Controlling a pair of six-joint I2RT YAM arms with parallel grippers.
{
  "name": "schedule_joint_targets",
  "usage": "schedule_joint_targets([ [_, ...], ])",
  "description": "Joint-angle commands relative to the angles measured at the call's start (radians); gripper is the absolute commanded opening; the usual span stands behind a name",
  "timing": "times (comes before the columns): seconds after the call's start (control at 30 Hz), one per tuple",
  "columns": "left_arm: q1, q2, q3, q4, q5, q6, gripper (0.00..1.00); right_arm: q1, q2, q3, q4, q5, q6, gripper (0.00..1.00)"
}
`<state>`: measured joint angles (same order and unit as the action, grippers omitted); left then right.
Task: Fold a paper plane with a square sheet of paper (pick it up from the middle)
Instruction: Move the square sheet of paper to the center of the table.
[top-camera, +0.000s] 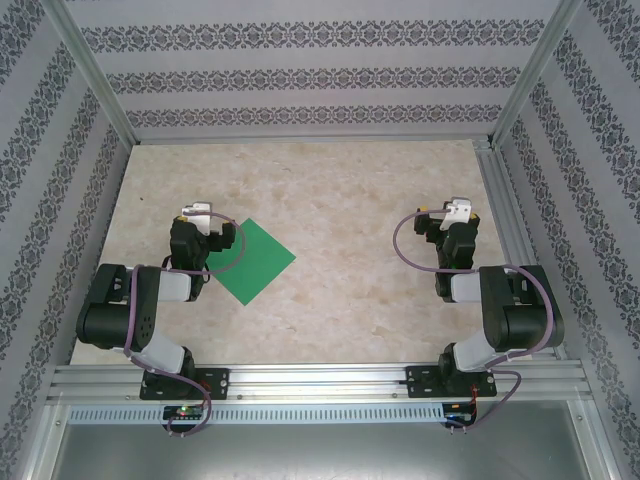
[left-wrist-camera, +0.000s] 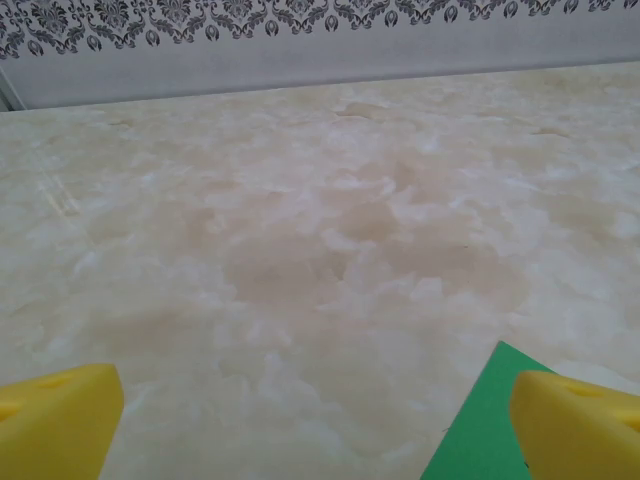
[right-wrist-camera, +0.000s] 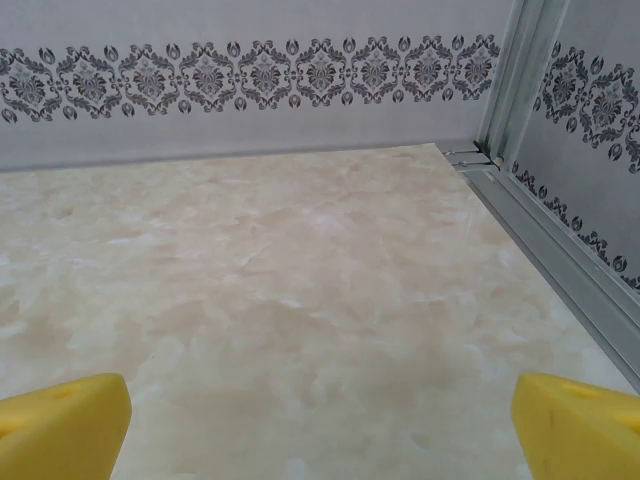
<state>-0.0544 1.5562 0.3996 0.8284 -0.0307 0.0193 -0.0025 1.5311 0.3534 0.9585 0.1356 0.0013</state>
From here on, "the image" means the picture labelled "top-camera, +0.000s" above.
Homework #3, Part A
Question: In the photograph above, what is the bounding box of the green paper sheet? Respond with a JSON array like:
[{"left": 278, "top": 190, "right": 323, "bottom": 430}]
[{"left": 206, "top": 217, "right": 298, "bottom": 307}]

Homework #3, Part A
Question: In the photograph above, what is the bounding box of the long aluminium mounting rail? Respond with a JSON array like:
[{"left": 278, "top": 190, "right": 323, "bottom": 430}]
[{"left": 47, "top": 363, "right": 594, "bottom": 401}]

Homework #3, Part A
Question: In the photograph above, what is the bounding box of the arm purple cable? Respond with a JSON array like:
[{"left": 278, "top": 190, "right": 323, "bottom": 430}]
[
  {"left": 122, "top": 210, "right": 247, "bottom": 439},
  {"left": 393, "top": 208, "right": 559, "bottom": 436}
]

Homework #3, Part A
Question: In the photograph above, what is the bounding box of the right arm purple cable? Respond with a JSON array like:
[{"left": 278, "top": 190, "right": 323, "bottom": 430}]
[{"left": 393, "top": 208, "right": 559, "bottom": 436}]

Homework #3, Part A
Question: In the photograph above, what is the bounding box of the small controller circuit board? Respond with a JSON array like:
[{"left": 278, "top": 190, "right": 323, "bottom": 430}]
[
  {"left": 443, "top": 402, "right": 479, "bottom": 421},
  {"left": 163, "top": 405, "right": 207, "bottom": 421}
]

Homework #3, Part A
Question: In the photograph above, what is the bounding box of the grey metal tray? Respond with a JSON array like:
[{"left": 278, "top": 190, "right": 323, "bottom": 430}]
[{"left": 29, "top": 399, "right": 616, "bottom": 480}]

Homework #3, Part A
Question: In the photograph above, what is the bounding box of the aluminium side rail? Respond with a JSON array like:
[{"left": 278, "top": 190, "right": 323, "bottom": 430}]
[{"left": 472, "top": 139, "right": 569, "bottom": 361}]

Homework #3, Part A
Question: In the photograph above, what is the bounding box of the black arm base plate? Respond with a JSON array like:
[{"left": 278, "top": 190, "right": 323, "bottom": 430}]
[
  {"left": 139, "top": 367, "right": 231, "bottom": 401},
  {"left": 405, "top": 364, "right": 499, "bottom": 400}
]

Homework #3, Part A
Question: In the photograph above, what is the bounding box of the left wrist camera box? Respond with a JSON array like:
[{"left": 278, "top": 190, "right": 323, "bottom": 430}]
[{"left": 180, "top": 201, "right": 215, "bottom": 236}]

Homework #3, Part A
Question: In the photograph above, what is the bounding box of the slotted grey cable duct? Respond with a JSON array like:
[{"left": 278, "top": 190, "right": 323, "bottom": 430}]
[{"left": 67, "top": 403, "right": 446, "bottom": 425}]

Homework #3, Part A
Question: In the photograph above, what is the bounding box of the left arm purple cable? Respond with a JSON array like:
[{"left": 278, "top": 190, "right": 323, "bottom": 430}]
[{"left": 122, "top": 210, "right": 247, "bottom": 439}]

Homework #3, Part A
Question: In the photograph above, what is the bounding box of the aluminium frame post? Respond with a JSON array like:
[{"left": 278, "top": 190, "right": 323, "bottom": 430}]
[
  {"left": 487, "top": 0, "right": 586, "bottom": 149},
  {"left": 47, "top": 0, "right": 139, "bottom": 146}
]

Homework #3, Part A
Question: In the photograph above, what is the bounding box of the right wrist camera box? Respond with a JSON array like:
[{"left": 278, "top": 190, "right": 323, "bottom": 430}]
[{"left": 442, "top": 197, "right": 474, "bottom": 232}]

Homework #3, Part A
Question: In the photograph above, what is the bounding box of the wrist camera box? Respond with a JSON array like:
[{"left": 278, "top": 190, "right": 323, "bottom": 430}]
[
  {"left": 180, "top": 201, "right": 215, "bottom": 236},
  {"left": 442, "top": 197, "right": 474, "bottom": 232}
]

